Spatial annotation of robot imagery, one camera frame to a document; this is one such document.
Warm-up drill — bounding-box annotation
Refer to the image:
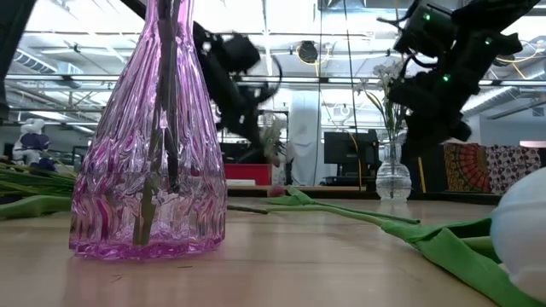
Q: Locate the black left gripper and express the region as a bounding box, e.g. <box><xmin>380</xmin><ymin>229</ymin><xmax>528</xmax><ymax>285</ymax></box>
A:
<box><xmin>192</xmin><ymin>20</ymin><xmax>283</xmax><ymax>148</ymax></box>

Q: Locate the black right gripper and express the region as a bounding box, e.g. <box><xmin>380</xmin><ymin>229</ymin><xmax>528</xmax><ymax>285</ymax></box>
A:
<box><xmin>386</xmin><ymin>70</ymin><xmax>482</xmax><ymax>146</ymax></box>

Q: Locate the white blossom spray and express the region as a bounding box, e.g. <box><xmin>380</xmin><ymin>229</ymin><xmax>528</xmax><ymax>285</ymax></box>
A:
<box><xmin>11</xmin><ymin>118</ymin><xmax>51</xmax><ymax>165</ymax></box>
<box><xmin>356</xmin><ymin>61</ymin><xmax>413</xmax><ymax>200</ymax></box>
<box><xmin>257</xmin><ymin>113</ymin><xmax>295</xmax><ymax>176</ymax></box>

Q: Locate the pink ribbed glass vase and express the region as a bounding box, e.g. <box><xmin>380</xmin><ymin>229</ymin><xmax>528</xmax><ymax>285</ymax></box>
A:
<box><xmin>68</xmin><ymin>0</ymin><xmax>228</xmax><ymax>261</ymax></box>

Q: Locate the white tulip with green leaves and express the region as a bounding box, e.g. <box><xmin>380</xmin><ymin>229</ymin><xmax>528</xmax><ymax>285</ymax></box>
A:
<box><xmin>264</xmin><ymin>166</ymin><xmax>546</xmax><ymax>307</ymax></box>

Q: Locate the clear glass vase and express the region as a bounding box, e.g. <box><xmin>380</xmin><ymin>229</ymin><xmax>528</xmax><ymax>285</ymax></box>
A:
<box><xmin>375</xmin><ymin>142</ymin><xmax>413</xmax><ymax>204</ymax></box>

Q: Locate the red box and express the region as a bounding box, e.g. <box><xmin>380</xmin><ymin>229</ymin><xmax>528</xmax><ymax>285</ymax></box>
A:
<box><xmin>224</xmin><ymin>163</ymin><xmax>274</xmax><ymax>187</ymax></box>

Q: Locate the white column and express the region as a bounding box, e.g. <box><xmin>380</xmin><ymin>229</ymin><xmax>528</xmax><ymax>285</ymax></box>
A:
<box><xmin>288</xmin><ymin>89</ymin><xmax>326</xmax><ymax>185</ymax></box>

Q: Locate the black panel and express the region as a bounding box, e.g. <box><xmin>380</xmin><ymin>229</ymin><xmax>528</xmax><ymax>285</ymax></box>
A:
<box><xmin>400</xmin><ymin>142</ymin><xmax>447</xmax><ymax>194</ymax></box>

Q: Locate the orange mandala cloth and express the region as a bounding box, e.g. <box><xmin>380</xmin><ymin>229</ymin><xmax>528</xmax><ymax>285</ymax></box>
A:
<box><xmin>443</xmin><ymin>142</ymin><xmax>491</xmax><ymax>193</ymax></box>

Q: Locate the purple floral patterned cloth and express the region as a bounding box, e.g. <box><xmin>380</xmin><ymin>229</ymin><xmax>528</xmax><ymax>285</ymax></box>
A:
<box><xmin>485</xmin><ymin>144</ymin><xmax>543</xmax><ymax>193</ymax></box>

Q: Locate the black monitor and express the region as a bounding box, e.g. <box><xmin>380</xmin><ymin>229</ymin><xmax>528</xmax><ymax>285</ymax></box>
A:
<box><xmin>322</xmin><ymin>130</ymin><xmax>381</xmax><ymax>178</ymax></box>

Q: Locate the yellow cable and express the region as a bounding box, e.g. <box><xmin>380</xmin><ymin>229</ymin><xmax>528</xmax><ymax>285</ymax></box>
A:
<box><xmin>416</xmin><ymin>156</ymin><xmax>427</xmax><ymax>194</ymax></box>

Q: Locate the black hanging cable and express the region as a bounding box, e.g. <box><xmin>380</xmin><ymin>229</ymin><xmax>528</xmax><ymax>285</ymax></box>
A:
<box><xmin>342</xmin><ymin>0</ymin><xmax>364</xmax><ymax>192</ymax></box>

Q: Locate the black table frame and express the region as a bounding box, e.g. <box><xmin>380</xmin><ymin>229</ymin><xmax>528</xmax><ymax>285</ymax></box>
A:
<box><xmin>227</xmin><ymin>185</ymin><xmax>503</xmax><ymax>206</ymax></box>

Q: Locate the black hanging cable reel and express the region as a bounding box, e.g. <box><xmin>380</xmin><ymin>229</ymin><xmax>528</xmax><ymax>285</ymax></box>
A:
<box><xmin>297</xmin><ymin>39</ymin><xmax>319</xmax><ymax>65</ymax></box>

